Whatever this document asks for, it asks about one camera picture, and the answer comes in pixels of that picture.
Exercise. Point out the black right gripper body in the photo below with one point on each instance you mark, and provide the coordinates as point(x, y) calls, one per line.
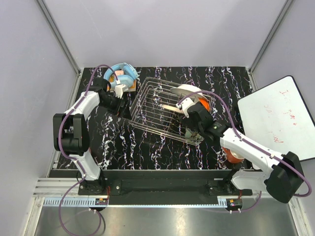
point(188, 123)

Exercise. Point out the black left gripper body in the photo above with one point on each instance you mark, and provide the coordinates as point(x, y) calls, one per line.
point(112, 103)

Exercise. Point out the orange and white bowl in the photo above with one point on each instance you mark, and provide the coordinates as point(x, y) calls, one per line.
point(205, 103)

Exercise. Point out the green ceramic bowl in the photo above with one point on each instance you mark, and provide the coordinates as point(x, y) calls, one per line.
point(193, 136)

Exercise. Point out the wire dish rack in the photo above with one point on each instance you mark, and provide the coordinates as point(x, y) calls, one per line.
point(148, 115)

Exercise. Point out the pink and cream plate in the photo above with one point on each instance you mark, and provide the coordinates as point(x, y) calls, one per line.
point(171, 108)

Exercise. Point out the white paper plate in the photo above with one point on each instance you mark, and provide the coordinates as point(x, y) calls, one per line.
point(185, 89)

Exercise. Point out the orange ceramic mug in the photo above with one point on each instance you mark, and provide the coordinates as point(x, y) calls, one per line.
point(232, 157)

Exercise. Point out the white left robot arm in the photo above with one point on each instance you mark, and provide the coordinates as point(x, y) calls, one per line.
point(70, 130)

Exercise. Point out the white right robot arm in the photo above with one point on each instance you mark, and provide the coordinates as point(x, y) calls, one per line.
point(280, 175)

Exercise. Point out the wooden board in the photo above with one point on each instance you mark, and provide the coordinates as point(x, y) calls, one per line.
point(130, 85)

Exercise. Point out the blue headphones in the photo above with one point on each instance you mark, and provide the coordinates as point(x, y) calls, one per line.
point(128, 78)

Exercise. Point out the small pink box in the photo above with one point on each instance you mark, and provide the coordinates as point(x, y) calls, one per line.
point(119, 72)

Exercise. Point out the white whiteboard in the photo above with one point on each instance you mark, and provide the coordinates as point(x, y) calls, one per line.
point(277, 117)

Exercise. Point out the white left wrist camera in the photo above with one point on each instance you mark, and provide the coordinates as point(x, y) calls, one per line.
point(120, 89)

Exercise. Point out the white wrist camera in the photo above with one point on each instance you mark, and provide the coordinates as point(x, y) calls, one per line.
point(120, 89)
point(188, 102)

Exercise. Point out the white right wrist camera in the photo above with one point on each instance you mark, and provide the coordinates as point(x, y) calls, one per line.
point(188, 102)

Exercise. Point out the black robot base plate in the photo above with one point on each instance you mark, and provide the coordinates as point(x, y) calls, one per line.
point(163, 188)

